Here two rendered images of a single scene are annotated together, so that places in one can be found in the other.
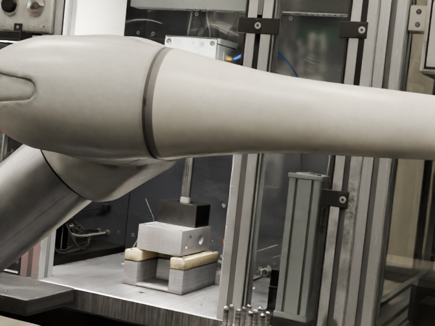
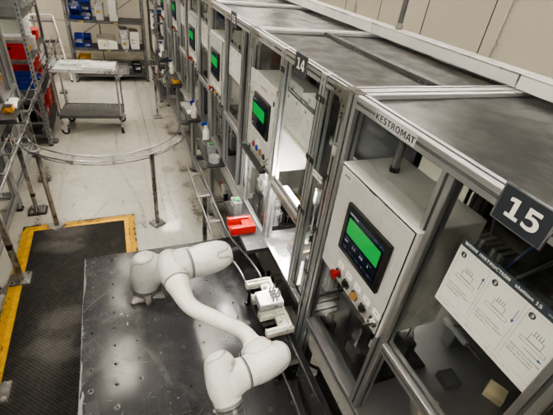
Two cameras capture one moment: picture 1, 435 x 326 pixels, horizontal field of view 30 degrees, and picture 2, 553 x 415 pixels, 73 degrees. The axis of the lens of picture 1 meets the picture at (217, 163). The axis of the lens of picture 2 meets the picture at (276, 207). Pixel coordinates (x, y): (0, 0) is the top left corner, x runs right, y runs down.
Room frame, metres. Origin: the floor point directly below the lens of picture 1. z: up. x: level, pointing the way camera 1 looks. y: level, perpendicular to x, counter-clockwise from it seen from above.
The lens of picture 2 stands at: (0.16, -0.90, 2.39)
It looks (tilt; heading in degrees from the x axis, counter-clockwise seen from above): 34 degrees down; 40
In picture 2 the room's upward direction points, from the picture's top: 7 degrees clockwise
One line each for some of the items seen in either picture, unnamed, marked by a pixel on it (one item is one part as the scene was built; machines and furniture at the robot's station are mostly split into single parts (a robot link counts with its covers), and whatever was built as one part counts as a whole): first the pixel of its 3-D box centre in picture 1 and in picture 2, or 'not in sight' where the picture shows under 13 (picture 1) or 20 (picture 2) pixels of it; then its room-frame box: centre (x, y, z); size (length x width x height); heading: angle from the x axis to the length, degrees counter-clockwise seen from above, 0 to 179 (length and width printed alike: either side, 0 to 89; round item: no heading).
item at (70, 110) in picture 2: not in sight; (90, 95); (2.17, 4.43, 0.47); 0.84 x 0.53 x 0.94; 149
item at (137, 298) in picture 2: not in sight; (146, 290); (0.83, 0.56, 0.71); 0.22 x 0.18 x 0.06; 65
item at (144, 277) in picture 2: not in sight; (146, 269); (0.85, 0.58, 0.85); 0.18 x 0.16 x 0.22; 164
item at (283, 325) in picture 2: not in sight; (267, 308); (1.19, -0.06, 0.84); 0.36 x 0.14 x 0.10; 65
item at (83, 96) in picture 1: (79, 96); (173, 266); (0.76, 0.14, 1.25); 0.18 x 0.14 x 0.13; 74
